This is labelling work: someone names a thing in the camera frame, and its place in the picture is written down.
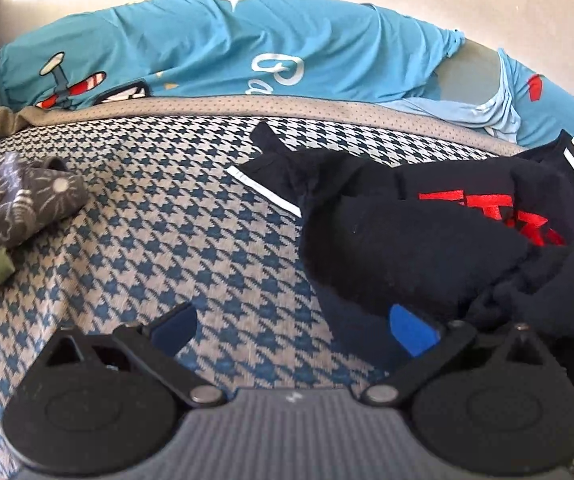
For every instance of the grey pillow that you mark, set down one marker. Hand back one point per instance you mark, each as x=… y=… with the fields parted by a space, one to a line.
x=472 y=72

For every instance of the blue airplane-print bedsheet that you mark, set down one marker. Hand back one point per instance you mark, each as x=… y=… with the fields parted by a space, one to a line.
x=192 y=40

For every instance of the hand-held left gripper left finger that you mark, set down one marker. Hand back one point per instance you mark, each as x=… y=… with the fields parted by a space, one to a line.
x=177 y=330

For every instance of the grey floral folded garment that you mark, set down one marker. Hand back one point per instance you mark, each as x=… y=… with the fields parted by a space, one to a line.
x=17 y=200

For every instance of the black t-shirt red print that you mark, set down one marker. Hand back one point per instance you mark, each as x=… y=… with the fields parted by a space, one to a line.
x=417 y=250

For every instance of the light blue pillowcase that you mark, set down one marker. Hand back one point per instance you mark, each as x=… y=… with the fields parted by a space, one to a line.
x=497 y=115

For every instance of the blue beige houndstooth mat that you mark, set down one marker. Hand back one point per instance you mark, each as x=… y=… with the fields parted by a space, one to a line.
x=167 y=240

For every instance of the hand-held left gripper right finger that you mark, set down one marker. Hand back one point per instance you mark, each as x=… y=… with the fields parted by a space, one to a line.
x=409 y=332

